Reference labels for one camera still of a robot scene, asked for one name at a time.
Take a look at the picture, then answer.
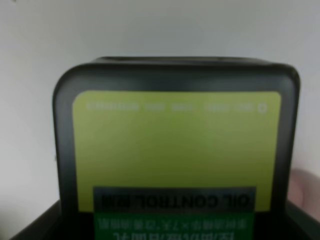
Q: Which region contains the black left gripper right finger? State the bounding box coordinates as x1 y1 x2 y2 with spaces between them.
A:
282 200 320 240

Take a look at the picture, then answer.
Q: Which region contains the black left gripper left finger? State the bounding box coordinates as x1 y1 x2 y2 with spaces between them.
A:
10 200 62 240

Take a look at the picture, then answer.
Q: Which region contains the black green pump bottle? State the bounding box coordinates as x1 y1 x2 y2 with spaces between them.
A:
52 57 300 240

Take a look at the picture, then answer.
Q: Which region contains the translucent purple cup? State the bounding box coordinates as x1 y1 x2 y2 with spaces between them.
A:
287 168 320 222

